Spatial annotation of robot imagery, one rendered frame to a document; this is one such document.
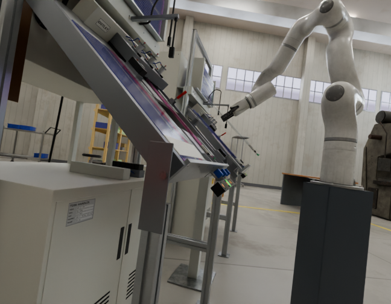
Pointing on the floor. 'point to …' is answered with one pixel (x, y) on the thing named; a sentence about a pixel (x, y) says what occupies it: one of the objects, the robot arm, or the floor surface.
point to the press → (382, 165)
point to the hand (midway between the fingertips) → (224, 117)
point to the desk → (293, 188)
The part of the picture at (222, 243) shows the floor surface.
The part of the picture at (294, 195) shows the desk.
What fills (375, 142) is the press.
